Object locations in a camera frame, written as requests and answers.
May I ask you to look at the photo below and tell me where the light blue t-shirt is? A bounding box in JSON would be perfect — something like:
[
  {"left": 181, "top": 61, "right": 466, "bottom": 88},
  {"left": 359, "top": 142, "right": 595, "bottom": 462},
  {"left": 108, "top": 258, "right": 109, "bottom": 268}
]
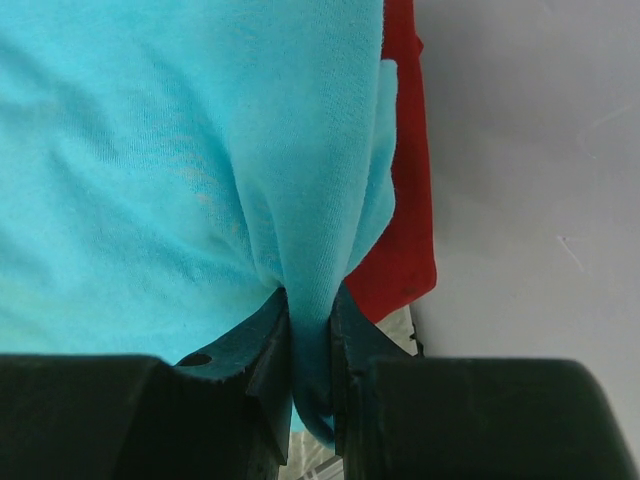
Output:
[{"left": 1, "top": 1, "right": 398, "bottom": 445}]

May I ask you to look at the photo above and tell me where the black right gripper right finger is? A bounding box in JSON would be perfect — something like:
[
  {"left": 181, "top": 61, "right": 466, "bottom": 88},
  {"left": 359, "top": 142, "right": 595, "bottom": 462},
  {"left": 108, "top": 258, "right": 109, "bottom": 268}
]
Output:
[{"left": 330, "top": 288, "right": 639, "bottom": 479}]

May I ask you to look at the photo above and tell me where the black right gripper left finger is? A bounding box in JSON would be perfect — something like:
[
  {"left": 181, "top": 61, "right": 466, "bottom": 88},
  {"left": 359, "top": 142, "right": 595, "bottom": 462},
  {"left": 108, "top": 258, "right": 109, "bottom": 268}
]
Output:
[{"left": 1, "top": 291, "right": 291, "bottom": 479}]

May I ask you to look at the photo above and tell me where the folded red t-shirt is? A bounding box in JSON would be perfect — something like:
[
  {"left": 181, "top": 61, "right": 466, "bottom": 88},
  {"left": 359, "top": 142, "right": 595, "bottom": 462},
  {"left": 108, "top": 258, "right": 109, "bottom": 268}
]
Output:
[{"left": 346, "top": 0, "right": 437, "bottom": 323}]

